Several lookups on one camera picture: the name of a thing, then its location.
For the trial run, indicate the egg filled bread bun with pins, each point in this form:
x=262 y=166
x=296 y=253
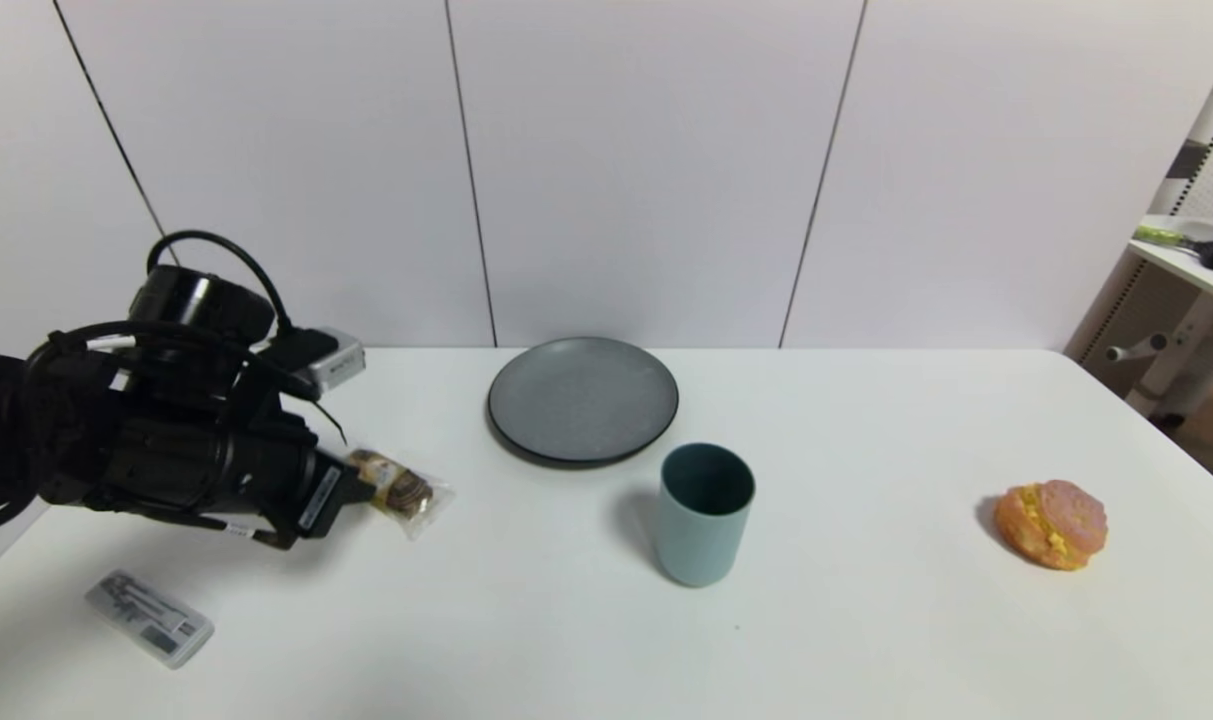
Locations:
x=1058 y=522

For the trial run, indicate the white side desk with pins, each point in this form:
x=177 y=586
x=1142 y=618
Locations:
x=1191 y=330

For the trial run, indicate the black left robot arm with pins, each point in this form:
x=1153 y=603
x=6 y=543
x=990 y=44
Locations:
x=56 y=430

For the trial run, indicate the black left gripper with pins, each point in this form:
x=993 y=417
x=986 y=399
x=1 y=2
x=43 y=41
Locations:
x=320 y=499

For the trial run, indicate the wrapped chocolate cookie pack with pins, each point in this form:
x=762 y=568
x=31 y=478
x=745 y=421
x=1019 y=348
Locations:
x=406 y=490

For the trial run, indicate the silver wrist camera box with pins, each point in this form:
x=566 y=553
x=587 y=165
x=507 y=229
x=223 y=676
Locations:
x=328 y=360

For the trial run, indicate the gray round plate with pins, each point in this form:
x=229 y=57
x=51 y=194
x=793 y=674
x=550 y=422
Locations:
x=582 y=398

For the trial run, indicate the teal plastic cup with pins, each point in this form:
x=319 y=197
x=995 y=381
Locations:
x=698 y=535

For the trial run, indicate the clear flat plastic case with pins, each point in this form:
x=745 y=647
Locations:
x=148 y=618

